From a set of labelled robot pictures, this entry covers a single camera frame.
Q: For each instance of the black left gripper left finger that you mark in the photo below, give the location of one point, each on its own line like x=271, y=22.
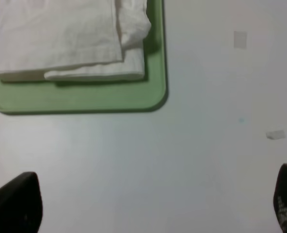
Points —
x=21, y=207

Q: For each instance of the white short sleeve shirt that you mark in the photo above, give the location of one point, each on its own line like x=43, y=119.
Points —
x=72, y=40

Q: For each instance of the light green plastic tray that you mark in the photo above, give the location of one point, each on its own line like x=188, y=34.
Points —
x=42, y=98

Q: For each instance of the clear tape piece front left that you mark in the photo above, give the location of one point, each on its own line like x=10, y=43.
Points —
x=276, y=135

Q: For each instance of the clear tape piece mid left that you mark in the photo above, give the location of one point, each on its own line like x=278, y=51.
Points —
x=240, y=40

